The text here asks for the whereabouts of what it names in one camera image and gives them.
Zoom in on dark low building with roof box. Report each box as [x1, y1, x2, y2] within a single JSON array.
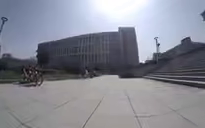
[[152, 36, 205, 63]]

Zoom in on grey stone slab paving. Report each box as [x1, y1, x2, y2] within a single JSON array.
[[0, 74, 205, 128]]

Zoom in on group of people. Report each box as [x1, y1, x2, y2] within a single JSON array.
[[82, 67, 100, 79]]

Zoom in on grass strip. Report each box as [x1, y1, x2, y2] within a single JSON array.
[[0, 69, 83, 84]]

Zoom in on row of trees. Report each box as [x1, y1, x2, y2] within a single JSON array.
[[0, 53, 38, 72]]

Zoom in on wide stone stairs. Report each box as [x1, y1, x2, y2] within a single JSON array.
[[142, 45, 205, 90]]

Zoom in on large dark ribbed building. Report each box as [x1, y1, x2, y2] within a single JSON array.
[[36, 26, 141, 75]]

